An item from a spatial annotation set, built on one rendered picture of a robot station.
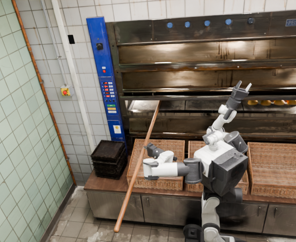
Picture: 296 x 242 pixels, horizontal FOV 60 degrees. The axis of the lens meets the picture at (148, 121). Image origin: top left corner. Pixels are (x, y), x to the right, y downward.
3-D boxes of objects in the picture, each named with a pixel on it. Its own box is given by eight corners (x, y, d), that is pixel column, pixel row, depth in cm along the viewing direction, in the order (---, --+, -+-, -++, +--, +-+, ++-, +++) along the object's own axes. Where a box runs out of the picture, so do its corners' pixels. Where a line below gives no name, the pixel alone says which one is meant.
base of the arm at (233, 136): (240, 145, 195) (251, 147, 184) (229, 156, 191) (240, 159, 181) (230, 129, 191) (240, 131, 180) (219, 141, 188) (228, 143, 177)
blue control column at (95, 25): (147, 115, 497) (133, -8, 384) (155, 115, 494) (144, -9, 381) (121, 190, 337) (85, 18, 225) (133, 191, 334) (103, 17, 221)
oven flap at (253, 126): (130, 132, 286) (129, 115, 282) (306, 136, 251) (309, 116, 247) (129, 133, 282) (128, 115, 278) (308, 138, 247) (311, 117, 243)
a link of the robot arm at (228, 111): (239, 102, 190) (231, 114, 196) (225, 97, 191) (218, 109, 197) (238, 110, 181) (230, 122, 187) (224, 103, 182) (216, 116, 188)
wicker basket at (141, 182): (137, 156, 303) (134, 138, 288) (185, 159, 291) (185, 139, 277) (127, 187, 262) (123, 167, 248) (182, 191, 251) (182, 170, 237)
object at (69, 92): (65, 93, 274) (62, 84, 269) (74, 93, 272) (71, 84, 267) (62, 96, 268) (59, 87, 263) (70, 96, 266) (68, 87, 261)
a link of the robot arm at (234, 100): (251, 95, 178) (242, 108, 185) (246, 88, 185) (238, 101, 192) (235, 91, 175) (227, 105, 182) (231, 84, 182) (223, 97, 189)
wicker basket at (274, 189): (243, 161, 279) (246, 140, 265) (301, 164, 267) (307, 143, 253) (250, 196, 239) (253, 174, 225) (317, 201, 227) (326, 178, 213)
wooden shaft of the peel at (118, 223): (118, 234, 152) (117, 230, 150) (113, 233, 152) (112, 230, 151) (162, 98, 292) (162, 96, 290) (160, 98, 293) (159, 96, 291)
